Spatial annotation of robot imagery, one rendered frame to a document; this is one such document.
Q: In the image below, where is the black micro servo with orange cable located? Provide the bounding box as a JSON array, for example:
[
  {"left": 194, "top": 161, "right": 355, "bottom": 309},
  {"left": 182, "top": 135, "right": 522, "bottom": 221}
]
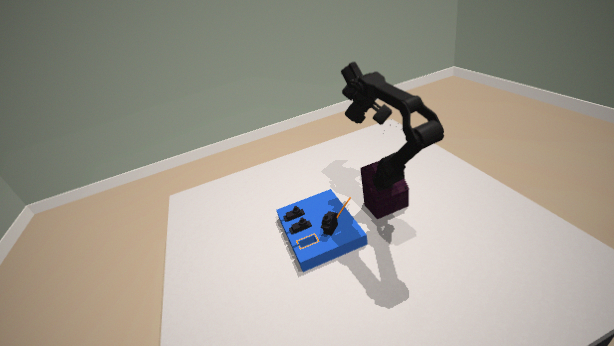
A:
[{"left": 321, "top": 197, "right": 351, "bottom": 236}]

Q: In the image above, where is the blue flat deck plate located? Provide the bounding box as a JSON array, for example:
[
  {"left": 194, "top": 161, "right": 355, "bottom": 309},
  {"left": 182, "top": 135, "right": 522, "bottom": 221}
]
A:
[{"left": 276, "top": 189, "right": 368, "bottom": 272}]

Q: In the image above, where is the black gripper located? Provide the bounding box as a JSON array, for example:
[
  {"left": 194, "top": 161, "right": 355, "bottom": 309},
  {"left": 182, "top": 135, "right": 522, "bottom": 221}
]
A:
[{"left": 342, "top": 84, "right": 392, "bottom": 125}]

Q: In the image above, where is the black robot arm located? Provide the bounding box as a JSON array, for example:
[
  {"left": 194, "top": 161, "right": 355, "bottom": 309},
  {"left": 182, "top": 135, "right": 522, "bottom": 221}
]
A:
[{"left": 341, "top": 62, "right": 444, "bottom": 191}]

